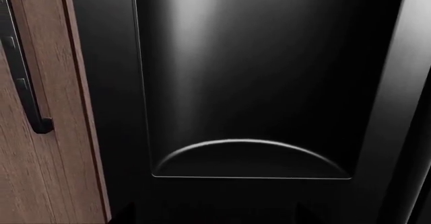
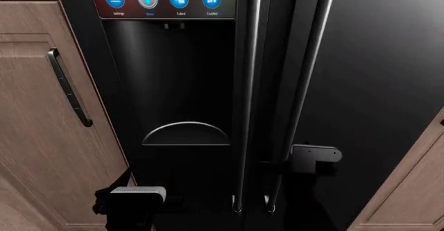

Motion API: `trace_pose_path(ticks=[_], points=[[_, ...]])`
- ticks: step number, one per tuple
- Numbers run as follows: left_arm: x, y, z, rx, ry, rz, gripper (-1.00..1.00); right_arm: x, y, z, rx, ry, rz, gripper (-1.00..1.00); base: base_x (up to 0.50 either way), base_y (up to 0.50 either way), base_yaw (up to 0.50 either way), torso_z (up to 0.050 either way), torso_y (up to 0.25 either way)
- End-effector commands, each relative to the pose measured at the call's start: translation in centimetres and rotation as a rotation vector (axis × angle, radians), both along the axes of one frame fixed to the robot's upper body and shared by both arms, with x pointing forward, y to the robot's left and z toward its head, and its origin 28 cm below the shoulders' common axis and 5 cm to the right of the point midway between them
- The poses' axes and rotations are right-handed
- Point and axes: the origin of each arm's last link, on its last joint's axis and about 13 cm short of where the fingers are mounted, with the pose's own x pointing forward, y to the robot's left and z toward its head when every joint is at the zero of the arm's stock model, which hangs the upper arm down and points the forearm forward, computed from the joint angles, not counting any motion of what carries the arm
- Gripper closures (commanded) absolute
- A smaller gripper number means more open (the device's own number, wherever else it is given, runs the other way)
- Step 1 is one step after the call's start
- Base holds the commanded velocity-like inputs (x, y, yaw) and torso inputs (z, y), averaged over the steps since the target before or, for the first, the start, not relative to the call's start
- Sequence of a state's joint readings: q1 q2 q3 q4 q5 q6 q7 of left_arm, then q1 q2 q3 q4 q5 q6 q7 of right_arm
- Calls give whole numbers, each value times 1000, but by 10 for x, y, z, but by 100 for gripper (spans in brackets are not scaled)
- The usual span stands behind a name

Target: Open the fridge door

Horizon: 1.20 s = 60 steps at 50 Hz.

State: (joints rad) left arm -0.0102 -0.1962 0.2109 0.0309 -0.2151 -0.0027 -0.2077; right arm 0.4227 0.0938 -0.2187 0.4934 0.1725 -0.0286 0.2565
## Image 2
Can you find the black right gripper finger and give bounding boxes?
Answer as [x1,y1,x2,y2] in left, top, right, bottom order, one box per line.
[257,160,291,170]

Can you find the chrome handle of plain door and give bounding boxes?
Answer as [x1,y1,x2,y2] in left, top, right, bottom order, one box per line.
[262,0,339,214]

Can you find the wooden cabinet beside plain door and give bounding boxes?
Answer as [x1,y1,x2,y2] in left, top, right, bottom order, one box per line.
[345,107,444,231]

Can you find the semicircular black dispenser tray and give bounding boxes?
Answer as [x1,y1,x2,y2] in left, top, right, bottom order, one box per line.
[141,121,232,146]

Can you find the chrome handle of dispenser door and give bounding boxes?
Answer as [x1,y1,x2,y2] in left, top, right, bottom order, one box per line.
[230,0,265,214]

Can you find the tall wooden cabinet door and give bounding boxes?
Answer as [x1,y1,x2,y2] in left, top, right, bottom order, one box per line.
[0,32,130,231]

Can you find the plain black fridge door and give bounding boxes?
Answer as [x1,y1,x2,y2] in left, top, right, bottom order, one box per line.
[242,0,444,231]

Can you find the small wooden cabinet panel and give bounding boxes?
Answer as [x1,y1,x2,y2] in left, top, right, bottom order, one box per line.
[0,0,72,35]

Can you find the dark metal cabinet bar handle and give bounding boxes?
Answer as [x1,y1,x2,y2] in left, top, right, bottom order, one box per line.
[46,47,94,128]

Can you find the black fridge door with dispenser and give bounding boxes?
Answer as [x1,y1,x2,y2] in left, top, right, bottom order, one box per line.
[51,0,270,231]

